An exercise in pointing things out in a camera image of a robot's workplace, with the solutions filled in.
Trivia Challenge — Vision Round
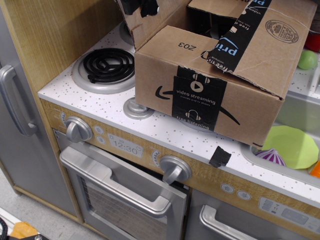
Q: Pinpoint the orange toy piece in sink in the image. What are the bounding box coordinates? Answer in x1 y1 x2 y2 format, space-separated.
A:
309 160 320 178

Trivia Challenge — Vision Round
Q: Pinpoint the silver toy oven door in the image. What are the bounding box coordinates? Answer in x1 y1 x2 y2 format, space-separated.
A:
60 146 188 240

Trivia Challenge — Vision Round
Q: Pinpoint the orange object on floor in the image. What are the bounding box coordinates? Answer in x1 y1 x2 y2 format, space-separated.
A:
9 221 38 239

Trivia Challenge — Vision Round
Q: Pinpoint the silver left oven knob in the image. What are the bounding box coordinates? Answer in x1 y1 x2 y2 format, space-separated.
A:
65 116 93 143

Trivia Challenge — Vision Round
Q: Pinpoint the silver dishwasher door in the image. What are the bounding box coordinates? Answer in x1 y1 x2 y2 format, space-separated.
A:
184 190 320 240

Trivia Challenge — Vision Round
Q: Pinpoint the black coil stove burner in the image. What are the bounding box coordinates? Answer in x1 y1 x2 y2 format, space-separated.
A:
72 48 135 95
119 21 134 46

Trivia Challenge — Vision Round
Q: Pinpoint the lime green toy plate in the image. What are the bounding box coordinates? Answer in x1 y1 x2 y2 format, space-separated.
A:
262 125 320 169

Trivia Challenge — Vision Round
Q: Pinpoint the silver toy sink basin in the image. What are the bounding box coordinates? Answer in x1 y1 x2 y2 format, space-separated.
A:
241 91 320 188

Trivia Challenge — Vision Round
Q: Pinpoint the silver oven knob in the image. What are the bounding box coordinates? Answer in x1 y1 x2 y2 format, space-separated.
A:
65 116 93 143
159 155 192 185

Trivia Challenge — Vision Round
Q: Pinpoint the green toy ball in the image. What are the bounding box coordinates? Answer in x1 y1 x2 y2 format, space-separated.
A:
297 50 318 70

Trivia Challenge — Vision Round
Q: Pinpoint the grey toy fridge door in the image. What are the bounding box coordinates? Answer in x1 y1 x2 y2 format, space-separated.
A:
0 15 77 217

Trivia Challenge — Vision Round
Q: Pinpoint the black cable on floor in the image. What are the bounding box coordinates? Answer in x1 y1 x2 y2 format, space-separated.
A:
0 216 9 238

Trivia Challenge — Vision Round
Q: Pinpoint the silver right oven knob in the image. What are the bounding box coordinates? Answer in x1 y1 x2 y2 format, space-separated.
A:
159 155 192 185

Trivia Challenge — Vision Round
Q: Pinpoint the front black coil stove burner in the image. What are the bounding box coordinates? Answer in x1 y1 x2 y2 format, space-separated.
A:
72 48 135 95

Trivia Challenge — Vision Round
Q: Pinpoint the brown Amazon cardboard box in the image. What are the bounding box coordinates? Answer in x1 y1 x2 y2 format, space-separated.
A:
117 0 318 148

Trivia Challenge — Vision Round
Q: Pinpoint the black tape piece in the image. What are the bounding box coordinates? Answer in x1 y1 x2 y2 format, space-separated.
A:
209 146 232 168

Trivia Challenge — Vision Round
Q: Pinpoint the red toy bottle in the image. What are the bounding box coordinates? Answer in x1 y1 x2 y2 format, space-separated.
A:
305 33 320 53

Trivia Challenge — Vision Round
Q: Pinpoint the silver small burner disc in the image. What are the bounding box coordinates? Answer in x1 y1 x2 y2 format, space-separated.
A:
123 97 155 120

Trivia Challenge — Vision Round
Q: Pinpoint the rear black coil stove burner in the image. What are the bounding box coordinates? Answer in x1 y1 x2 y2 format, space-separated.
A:
119 21 134 46

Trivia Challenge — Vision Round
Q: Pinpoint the purple toy onion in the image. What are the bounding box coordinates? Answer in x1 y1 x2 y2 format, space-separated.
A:
254 148 286 166

